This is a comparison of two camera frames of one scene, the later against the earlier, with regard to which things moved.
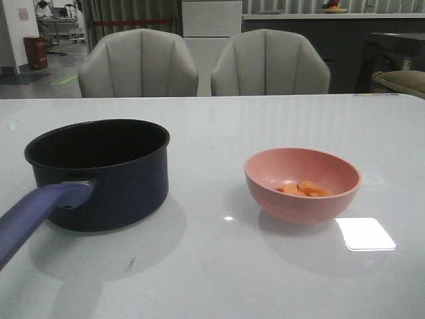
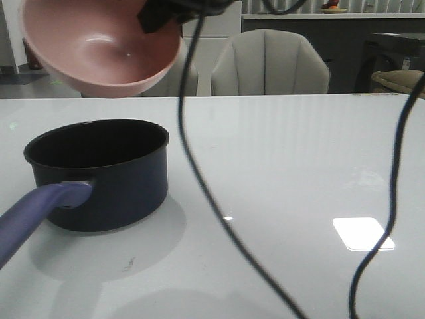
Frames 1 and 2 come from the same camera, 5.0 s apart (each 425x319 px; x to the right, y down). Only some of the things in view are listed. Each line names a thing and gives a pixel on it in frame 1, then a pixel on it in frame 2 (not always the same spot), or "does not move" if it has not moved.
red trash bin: [36, 52] does not move
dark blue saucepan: [89, 175] does not move
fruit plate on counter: [332, 7] does not move
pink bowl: [267, 171] → [99, 46]
